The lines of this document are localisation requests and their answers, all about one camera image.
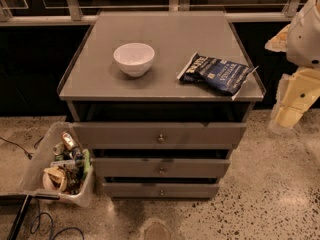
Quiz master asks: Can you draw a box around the grey bottom drawer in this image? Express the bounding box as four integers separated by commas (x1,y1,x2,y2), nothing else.
103,183,219,199

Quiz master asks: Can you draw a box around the gold drink can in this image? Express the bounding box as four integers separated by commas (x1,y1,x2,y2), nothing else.
61,132,77,150

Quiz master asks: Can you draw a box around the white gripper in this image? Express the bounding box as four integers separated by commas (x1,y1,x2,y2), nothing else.
264,23,320,135

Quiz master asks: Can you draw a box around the blue cable on floor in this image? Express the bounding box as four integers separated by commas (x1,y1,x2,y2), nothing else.
29,198,85,240

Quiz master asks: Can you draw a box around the clear plastic bin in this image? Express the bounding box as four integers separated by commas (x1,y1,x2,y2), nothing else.
18,122,95,207

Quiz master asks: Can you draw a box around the grey drawer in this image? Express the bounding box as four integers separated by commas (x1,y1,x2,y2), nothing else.
72,122,246,149
92,158,230,178
103,183,219,199

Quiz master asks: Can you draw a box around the metal window railing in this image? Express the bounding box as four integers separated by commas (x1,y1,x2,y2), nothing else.
0,0,307,26

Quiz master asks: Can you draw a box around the green packet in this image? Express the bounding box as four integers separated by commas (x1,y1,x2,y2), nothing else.
82,149,91,180

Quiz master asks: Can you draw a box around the blue chip bag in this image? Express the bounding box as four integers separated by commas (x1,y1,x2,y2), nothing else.
177,52,256,100

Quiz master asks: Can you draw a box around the black cable on floor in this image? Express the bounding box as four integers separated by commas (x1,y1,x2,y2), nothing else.
0,135,45,160

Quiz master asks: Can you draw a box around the white ceramic bowl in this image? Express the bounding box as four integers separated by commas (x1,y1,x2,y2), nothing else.
113,43,155,77

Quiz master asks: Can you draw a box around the grey wooden drawer cabinet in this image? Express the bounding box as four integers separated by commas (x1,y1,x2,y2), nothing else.
58,11,265,185

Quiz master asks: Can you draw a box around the grey middle drawer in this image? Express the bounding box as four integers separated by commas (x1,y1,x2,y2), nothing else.
92,158,230,178

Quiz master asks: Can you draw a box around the black stand leg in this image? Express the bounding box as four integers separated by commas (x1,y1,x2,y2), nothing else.
0,194,60,240

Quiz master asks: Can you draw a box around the white round container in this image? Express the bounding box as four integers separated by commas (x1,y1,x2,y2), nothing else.
42,167,67,192

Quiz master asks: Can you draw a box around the grey top drawer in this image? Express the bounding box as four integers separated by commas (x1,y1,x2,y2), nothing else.
72,122,246,149

